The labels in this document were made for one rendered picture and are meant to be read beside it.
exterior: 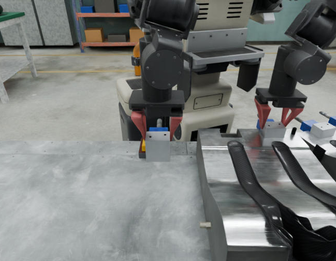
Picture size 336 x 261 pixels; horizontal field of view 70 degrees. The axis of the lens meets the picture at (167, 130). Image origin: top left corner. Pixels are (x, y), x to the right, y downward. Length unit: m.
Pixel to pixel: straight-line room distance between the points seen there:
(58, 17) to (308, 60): 5.57
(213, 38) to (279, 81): 0.31
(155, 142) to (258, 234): 0.24
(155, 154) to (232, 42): 0.52
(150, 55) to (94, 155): 0.46
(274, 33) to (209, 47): 5.62
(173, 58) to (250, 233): 0.26
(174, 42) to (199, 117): 0.59
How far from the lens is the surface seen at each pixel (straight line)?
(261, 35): 6.32
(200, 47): 0.82
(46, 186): 0.67
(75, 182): 0.66
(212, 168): 0.53
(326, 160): 0.74
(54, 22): 5.92
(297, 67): 0.53
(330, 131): 0.81
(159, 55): 0.33
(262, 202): 0.45
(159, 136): 0.49
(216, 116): 0.94
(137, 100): 0.45
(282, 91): 0.62
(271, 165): 0.58
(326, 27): 0.61
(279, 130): 0.66
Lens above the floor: 1.22
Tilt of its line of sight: 31 degrees down
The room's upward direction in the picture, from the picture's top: straight up
